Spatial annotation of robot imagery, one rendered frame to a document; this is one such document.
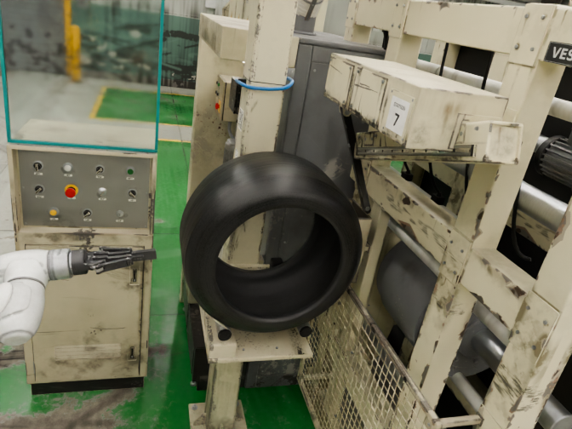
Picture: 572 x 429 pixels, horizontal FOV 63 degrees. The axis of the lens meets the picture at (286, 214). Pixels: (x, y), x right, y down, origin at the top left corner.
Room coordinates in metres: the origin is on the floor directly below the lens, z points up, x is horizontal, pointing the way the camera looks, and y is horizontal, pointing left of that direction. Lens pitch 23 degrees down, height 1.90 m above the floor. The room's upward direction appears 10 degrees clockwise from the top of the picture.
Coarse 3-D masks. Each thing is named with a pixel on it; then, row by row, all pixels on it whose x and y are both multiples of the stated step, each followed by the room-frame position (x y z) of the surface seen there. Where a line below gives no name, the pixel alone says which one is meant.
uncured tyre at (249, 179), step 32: (256, 160) 1.38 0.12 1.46; (288, 160) 1.40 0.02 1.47; (224, 192) 1.24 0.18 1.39; (256, 192) 1.23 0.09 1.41; (288, 192) 1.25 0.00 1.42; (320, 192) 1.29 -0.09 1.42; (192, 224) 1.22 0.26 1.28; (224, 224) 1.19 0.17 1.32; (320, 224) 1.58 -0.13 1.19; (352, 224) 1.33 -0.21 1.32; (192, 256) 1.19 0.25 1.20; (320, 256) 1.56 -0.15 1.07; (352, 256) 1.33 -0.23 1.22; (192, 288) 1.20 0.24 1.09; (224, 288) 1.44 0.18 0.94; (256, 288) 1.50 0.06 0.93; (288, 288) 1.51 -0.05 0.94; (320, 288) 1.45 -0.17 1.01; (224, 320) 1.21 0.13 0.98; (256, 320) 1.23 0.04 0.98; (288, 320) 1.26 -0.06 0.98
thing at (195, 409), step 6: (240, 402) 1.83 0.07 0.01; (192, 408) 1.74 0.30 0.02; (198, 408) 1.75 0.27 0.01; (240, 408) 1.80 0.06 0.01; (192, 414) 1.71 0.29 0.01; (198, 414) 1.71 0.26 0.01; (240, 414) 1.76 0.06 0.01; (192, 420) 1.67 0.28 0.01; (192, 426) 1.63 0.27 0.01; (198, 426) 1.64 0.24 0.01; (204, 426) 1.64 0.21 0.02; (234, 426) 1.68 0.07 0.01; (240, 426) 1.68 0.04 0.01; (246, 426) 1.69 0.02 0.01
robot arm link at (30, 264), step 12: (12, 252) 1.13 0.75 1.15; (24, 252) 1.13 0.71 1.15; (36, 252) 1.14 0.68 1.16; (48, 252) 1.15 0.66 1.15; (0, 264) 1.09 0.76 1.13; (12, 264) 1.09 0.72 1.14; (24, 264) 1.09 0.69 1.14; (36, 264) 1.10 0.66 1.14; (0, 276) 1.07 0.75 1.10; (12, 276) 1.06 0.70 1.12; (24, 276) 1.06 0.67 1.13; (36, 276) 1.08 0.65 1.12; (48, 276) 1.11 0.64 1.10
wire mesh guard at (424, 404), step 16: (336, 304) 1.56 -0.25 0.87; (368, 320) 1.32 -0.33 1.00; (368, 336) 1.31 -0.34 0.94; (368, 368) 1.26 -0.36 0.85; (400, 368) 1.10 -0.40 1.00; (304, 384) 1.69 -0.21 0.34; (320, 384) 1.54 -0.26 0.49; (336, 384) 1.43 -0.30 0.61; (320, 400) 1.51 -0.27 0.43; (352, 400) 1.29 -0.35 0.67; (368, 400) 1.21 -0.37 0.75; (400, 400) 1.07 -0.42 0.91; (416, 400) 1.00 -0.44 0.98; (368, 416) 1.19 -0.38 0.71; (400, 416) 1.04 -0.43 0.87; (416, 416) 0.99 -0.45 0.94; (432, 416) 0.93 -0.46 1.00
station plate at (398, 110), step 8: (392, 96) 1.20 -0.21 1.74; (392, 104) 1.19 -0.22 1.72; (400, 104) 1.16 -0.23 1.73; (408, 104) 1.13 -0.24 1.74; (392, 112) 1.18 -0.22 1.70; (400, 112) 1.15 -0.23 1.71; (392, 120) 1.18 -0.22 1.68; (400, 120) 1.14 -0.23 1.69; (392, 128) 1.17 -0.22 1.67; (400, 128) 1.13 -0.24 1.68
